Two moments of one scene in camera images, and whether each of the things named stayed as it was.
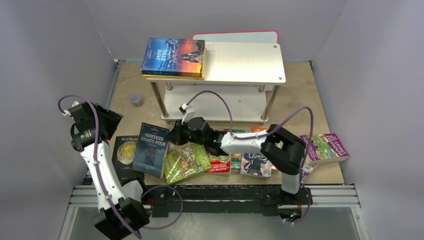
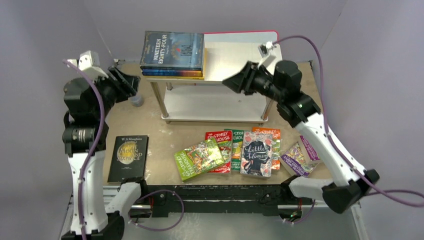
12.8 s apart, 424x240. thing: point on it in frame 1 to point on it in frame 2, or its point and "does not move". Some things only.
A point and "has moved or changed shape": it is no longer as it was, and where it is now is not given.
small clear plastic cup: (136, 99) does not move
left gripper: (113, 119) to (127, 85)
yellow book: (202, 76) does not move
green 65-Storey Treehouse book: (187, 161) has moved or changed shape
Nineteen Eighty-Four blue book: (151, 150) to (168, 50)
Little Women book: (255, 165) does not move
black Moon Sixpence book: (123, 158) does not move
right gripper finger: (179, 127) to (249, 71)
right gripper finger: (174, 136) to (241, 81)
